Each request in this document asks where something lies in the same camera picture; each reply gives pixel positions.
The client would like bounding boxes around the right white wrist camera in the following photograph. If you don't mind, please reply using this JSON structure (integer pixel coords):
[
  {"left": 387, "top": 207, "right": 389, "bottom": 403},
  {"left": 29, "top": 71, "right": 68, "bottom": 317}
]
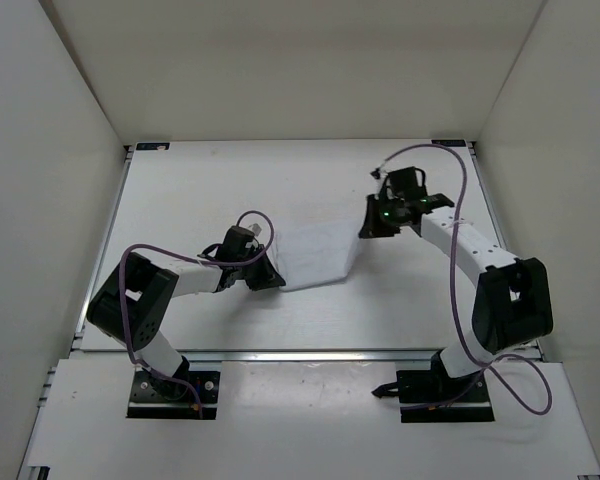
[{"left": 370, "top": 166, "right": 391, "bottom": 201}]

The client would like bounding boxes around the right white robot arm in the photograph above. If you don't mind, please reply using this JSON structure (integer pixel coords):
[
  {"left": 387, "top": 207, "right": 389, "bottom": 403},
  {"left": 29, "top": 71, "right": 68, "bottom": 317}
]
[{"left": 359, "top": 167, "right": 554, "bottom": 401}]

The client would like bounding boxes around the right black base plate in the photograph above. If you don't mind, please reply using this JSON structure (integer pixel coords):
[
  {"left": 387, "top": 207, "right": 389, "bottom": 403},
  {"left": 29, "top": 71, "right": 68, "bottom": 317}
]
[{"left": 371, "top": 355, "right": 495, "bottom": 424}]

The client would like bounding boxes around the right blue corner label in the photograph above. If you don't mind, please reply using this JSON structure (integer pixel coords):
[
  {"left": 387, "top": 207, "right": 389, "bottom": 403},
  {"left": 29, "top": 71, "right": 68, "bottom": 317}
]
[{"left": 431, "top": 139, "right": 467, "bottom": 148}]

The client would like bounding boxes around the white skirt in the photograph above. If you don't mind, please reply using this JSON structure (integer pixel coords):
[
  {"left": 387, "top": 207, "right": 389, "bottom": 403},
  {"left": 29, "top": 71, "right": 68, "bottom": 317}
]
[{"left": 272, "top": 219, "right": 360, "bottom": 292}]

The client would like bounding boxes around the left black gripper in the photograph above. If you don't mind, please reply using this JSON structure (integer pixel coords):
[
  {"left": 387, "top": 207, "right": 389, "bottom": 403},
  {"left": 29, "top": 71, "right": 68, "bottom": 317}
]
[{"left": 236, "top": 243, "right": 284, "bottom": 291}]

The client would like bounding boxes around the blue corner label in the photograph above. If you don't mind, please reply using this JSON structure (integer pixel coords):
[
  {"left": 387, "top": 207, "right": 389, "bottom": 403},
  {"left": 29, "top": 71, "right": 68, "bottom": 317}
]
[
  {"left": 431, "top": 139, "right": 467, "bottom": 148},
  {"left": 135, "top": 142, "right": 171, "bottom": 151}
]

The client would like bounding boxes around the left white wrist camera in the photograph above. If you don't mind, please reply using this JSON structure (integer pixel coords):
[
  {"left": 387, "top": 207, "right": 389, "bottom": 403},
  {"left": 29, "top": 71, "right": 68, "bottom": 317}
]
[{"left": 247, "top": 223, "right": 262, "bottom": 237}]

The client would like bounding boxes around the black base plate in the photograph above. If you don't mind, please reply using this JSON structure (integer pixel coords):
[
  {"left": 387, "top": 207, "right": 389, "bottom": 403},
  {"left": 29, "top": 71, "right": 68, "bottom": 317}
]
[
  {"left": 126, "top": 367, "right": 221, "bottom": 420},
  {"left": 371, "top": 355, "right": 495, "bottom": 424}
]

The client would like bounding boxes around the left blue corner label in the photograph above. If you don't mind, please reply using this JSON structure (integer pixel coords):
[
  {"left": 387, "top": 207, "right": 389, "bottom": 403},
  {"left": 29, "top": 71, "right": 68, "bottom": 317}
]
[{"left": 135, "top": 142, "right": 171, "bottom": 151}]

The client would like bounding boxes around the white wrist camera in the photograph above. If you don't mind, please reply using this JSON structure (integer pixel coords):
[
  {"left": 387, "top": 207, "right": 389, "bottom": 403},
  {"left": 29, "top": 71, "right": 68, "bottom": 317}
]
[
  {"left": 247, "top": 223, "right": 262, "bottom": 237},
  {"left": 370, "top": 166, "right": 391, "bottom": 201}
]

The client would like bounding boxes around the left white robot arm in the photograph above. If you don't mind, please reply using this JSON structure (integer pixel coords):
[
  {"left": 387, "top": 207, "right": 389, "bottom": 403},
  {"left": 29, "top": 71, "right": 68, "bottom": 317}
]
[{"left": 86, "top": 225, "right": 286, "bottom": 402}]

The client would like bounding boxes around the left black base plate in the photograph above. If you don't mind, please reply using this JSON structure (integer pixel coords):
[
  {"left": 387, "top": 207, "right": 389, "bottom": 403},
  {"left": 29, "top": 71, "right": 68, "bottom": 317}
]
[{"left": 126, "top": 367, "right": 221, "bottom": 420}]

